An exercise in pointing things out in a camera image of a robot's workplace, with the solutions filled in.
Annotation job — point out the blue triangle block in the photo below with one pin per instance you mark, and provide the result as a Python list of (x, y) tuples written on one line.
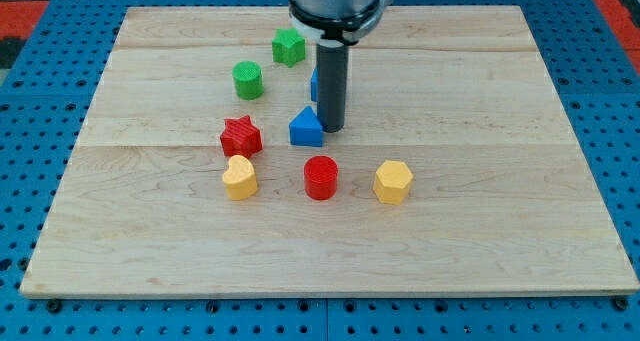
[(306, 130)]

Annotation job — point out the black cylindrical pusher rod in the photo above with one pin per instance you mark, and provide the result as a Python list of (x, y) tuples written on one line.
[(332, 77)]

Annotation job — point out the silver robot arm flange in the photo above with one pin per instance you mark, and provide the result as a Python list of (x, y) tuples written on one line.
[(336, 23)]

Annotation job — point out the red star block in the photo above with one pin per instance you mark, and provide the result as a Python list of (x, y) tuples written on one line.
[(240, 137)]

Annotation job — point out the green star block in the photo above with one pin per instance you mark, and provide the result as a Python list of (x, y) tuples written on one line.
[(288, 47)]

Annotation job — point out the red cylinder block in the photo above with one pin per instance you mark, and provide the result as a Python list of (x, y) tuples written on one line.
[(320, 177)]

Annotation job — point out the yellow hexagon block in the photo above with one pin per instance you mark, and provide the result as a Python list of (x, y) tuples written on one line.
[(392, 182)]

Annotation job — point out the blue cube block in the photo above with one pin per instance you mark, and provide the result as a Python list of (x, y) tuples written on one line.
[(314, 85)]

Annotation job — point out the yellow heart block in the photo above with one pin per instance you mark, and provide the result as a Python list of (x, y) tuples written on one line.
[(240, 179)]

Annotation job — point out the green cylinder block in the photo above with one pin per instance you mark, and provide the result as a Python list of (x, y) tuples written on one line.
[(247, 77)]

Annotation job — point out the wooden board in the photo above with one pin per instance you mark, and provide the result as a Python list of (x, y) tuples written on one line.
[(502, 202)]

